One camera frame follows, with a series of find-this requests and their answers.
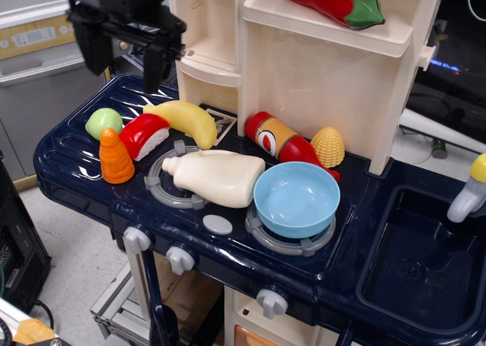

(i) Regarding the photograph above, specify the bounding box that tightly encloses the grey yellow toy faucet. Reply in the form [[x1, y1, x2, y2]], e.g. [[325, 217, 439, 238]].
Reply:
[[447, 153, 485, 223]]

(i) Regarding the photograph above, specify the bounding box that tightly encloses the cream toy bottle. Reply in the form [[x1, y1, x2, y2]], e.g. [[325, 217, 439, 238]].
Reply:
[[162, 149, 265, 209]]

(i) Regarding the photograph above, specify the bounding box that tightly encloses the light blue plastic bowl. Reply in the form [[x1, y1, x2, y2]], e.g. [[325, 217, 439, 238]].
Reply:
[[254, 162, 341, 239]]

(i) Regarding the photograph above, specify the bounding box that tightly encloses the orange toy carrot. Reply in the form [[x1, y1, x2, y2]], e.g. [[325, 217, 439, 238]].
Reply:
[[99, 127, 135, 184]]

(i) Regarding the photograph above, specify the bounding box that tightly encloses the grey left stove knob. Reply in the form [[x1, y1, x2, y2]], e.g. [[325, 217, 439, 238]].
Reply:
[[123, 227, 152, 255]]

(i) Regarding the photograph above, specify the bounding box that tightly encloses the green toy apple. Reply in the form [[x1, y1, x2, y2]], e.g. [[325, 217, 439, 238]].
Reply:
[[85, 108, 123, 140]]

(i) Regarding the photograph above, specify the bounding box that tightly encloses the grey left stove burner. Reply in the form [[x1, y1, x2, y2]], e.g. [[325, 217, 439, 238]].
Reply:
[[144, 140, 210, 210]]

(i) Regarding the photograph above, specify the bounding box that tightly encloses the yellow toy banana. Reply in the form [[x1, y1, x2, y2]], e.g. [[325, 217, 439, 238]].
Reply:
[[143, 100, 218, 149]]

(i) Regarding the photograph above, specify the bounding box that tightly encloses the red toy ketchup bottle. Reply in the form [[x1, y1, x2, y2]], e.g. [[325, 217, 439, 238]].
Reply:
[[245, 112, 340, 182]]

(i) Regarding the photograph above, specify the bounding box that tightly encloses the red white toy sushi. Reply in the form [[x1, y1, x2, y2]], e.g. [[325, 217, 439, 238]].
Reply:
[[119, 113, 170, 162]]

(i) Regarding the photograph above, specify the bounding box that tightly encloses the black computer case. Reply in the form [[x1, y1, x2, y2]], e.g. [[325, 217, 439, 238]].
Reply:
[[1, 165, 51, 313]]

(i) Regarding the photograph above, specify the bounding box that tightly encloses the grey right stove burner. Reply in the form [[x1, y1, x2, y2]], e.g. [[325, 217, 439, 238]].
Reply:
[[245, 205, 336, 257]]

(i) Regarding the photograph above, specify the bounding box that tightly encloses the navy toy kitchen counter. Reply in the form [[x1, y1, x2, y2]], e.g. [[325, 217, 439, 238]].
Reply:
[[33, 74, 485, 345]]

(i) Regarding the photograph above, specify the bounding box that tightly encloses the aluminium frame rail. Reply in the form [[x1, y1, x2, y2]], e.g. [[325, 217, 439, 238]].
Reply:
[[90, 263, 150, 345]]

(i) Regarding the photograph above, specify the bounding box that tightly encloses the yellow toy corn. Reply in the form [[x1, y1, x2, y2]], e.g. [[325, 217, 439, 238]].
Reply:
[[311, 127, 346, 168]]

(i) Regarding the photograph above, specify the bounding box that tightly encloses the grey round stove button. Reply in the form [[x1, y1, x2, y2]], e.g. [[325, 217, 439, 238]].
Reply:
[[202, 215, 233, 236]]

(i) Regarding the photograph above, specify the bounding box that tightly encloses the grey stove knob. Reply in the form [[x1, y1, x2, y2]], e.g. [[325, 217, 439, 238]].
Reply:
[[256, 288, 289, 319], [123, 227, 152, 255], [166, 246, 195, 275]]

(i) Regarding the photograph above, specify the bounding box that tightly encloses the grey toy dishwasher cabinet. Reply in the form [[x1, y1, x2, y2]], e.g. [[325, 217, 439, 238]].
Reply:
[[1, 0, 106, 181]]

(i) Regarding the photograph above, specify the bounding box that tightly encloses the grey right stove knob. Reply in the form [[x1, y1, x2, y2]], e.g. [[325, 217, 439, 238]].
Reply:
[[256, 288, 289, 319]]

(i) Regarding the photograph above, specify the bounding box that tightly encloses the cream toy kitchen shelf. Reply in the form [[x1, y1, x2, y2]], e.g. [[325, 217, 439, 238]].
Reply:
[[169, 0, 440, 175]]

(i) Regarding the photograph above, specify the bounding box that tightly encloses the grey stove burner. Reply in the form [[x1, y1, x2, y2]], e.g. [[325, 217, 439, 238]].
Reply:
[[245, 205, 336, 257], [144, 140, 210, 210]]

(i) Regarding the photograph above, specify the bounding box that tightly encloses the grey middle stove knob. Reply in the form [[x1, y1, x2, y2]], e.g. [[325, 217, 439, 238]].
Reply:
[[166, 246, 195, 275]]

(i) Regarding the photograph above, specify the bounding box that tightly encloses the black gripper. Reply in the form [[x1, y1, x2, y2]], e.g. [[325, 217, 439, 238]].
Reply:
[[68, 0, 186, 93]]

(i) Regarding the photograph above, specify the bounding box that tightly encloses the red toy chili pepper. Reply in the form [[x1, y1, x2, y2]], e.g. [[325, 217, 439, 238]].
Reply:
[[289, 0, 386, 30]]

